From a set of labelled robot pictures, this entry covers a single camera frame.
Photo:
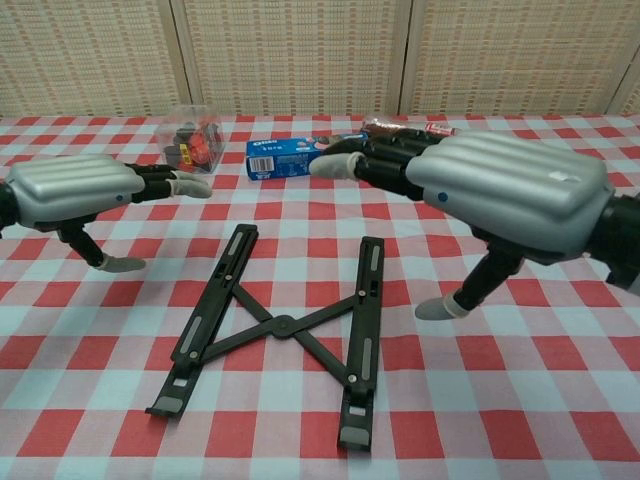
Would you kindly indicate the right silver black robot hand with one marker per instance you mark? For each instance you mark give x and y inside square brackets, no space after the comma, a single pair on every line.
[515,195]

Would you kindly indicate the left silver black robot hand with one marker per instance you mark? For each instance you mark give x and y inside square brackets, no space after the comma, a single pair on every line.
[70,187]

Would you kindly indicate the black folding laptop stand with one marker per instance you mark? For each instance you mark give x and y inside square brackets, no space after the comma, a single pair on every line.
[284,326]

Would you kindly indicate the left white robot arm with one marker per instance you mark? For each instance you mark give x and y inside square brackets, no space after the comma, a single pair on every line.
[3,205]

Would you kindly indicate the clear plastic snack box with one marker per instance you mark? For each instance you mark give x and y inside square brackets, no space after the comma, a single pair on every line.
[192,145]

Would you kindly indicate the woven bamboo screen panel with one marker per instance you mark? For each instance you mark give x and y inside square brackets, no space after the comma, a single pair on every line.
[510,55]
[85,55]
[632,100]
[295,55]

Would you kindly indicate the cola bottle with red label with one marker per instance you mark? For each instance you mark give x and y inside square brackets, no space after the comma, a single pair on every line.
[385,126]

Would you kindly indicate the red white checkered tablecloth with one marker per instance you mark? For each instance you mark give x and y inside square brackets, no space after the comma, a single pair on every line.
[500,400]

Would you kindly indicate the blue Oreo cookie box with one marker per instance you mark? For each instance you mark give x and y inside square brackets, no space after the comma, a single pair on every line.
[280,160]

